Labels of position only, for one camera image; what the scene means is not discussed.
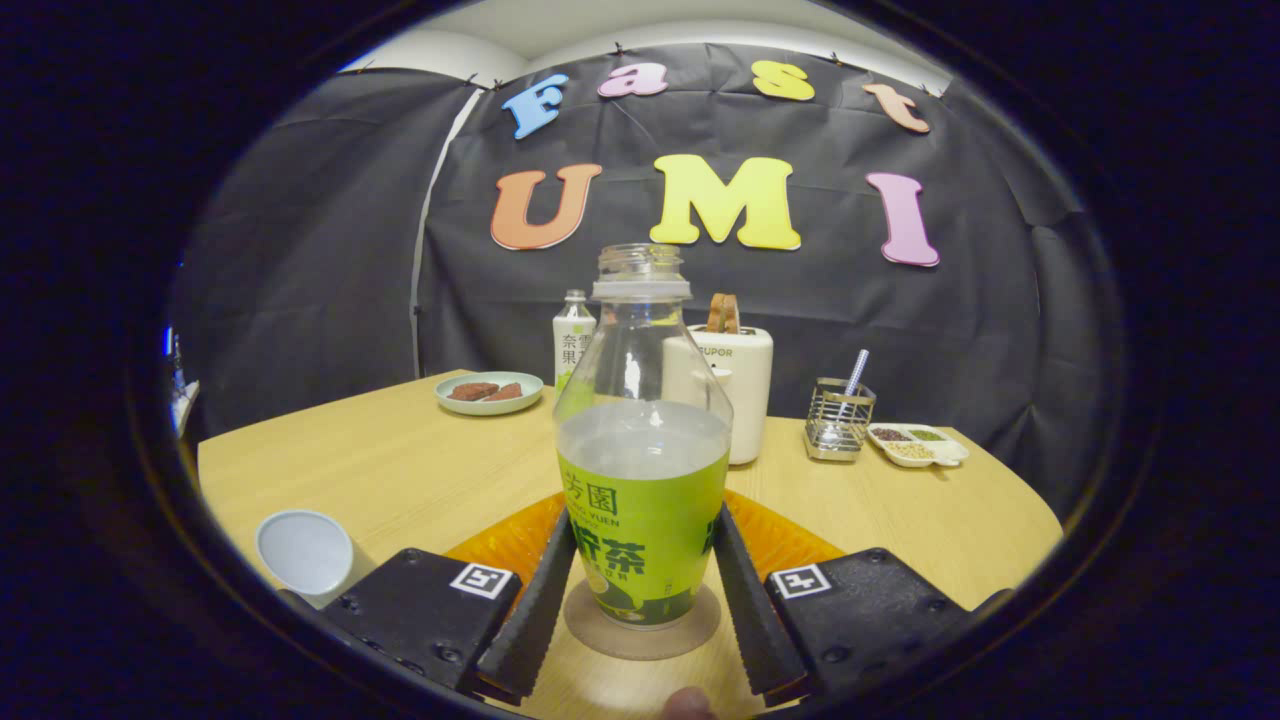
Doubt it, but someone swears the wooden table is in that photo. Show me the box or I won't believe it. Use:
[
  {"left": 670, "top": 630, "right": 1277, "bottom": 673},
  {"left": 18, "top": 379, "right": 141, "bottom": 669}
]
[{"left": 197, "top": 369, "right": 1064, "bottom": 720}]

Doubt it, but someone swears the metal wire utensil holder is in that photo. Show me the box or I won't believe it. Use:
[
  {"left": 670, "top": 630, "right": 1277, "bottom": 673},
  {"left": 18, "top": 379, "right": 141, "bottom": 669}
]
[{"left": 804, "top": 377, "right": 877, "bottom": 462}]

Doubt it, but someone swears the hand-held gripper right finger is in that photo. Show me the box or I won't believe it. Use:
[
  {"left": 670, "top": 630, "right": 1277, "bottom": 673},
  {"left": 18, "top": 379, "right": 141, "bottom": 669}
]
[{"left": 712, "top": 490, "right": 1011, "bottom": 702}]

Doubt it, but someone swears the black backdrop cloth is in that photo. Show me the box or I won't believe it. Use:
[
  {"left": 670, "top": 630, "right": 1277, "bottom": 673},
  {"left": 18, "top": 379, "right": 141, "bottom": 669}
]
[{"left": 170, "top": 42, "right": 1123, "bottom": 523}]

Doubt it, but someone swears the capped green drink bottle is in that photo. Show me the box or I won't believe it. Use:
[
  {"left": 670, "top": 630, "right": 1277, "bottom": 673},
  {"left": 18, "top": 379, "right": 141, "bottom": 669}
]
[{"left": 553, "top": 290, "right": 598, "bottom": 397}]

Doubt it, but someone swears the pale green plate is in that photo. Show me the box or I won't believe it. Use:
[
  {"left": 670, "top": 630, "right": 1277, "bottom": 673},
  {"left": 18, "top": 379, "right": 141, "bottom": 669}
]
[{"left": 434, "top": 371, "right": 545, "bottom": 417}]

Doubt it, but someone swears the pale blue cup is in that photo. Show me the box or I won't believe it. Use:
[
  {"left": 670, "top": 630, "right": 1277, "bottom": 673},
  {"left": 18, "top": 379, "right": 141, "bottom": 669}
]
[{"left": 255, "top": 509, "right": 377, "bottom": 609}]

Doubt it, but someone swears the ceiling light panel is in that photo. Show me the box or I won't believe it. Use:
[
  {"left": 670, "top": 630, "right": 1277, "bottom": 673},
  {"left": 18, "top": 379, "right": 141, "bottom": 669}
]
[{"left": 440, "top": 0, "right": 831, "bottom": 31}]

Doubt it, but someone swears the round brown coaster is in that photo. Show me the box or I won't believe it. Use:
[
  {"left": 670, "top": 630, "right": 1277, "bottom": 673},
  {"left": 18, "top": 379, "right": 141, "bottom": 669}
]
[{"left": 563, "top": 580, "right": 722, "bottom": 661}]

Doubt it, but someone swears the cream toaster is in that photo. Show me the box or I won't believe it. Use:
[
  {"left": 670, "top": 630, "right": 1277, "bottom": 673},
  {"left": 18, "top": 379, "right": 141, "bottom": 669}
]
[{"left": 663, "top": 324, "right": 774, "bottom": 466}]

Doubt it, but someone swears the green label juice bottle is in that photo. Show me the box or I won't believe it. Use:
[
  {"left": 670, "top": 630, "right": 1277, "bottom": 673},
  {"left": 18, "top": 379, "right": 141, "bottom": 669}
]
[{"left": 553, "top": 243, "right": 734, "bottom": 629}]

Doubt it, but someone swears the white divided dish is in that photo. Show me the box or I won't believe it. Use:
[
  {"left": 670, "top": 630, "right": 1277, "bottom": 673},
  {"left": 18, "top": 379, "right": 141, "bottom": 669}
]
[{"left": 866, "top": 423, "right": 970, "bottom": 469}]

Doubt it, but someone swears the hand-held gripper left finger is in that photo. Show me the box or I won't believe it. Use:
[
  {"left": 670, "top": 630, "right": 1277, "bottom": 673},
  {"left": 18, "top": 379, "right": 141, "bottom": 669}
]
[{"left": 322, "top": 492, "right": 579, "bottom": 702}]

